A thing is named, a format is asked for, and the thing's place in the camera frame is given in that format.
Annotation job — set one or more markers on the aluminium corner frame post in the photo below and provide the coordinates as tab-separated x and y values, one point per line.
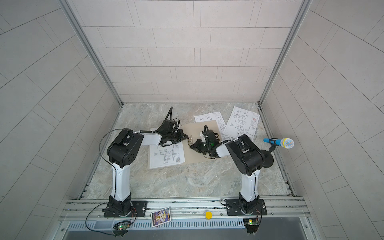
304	7
88	47

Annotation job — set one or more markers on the beige cardboard folder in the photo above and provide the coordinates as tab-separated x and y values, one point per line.
185	152

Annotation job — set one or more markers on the red-stamped technical drawing sheet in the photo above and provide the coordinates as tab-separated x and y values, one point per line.
242	122

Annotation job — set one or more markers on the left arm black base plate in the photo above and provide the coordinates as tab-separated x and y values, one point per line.
139	208

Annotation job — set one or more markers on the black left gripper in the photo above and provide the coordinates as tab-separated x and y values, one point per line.
180	134

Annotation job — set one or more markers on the right circuit board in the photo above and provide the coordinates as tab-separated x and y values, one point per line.
251	225

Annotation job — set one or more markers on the aluminium corner frame post right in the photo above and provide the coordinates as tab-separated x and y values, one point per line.
304	7

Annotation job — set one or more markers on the aluminium front rail frame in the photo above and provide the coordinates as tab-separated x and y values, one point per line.
186	214

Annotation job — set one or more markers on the black round microphone stand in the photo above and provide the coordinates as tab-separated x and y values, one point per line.
268	160

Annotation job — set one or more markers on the metal folder clip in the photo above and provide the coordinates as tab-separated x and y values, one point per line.
190	140

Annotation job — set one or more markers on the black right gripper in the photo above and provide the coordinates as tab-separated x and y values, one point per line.
198	146

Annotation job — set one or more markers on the colourful printed card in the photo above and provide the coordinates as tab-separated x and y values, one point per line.
161	217

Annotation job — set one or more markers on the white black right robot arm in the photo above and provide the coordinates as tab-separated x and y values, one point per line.
248	159

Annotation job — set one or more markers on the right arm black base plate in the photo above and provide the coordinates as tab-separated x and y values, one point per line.
234	209

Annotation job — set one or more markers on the aluminium corner frame post left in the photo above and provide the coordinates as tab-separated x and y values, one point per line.
88	47

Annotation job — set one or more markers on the left green circuit board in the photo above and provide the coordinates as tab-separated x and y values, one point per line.
122	226

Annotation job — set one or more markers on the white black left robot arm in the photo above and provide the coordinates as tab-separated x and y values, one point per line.
123	151

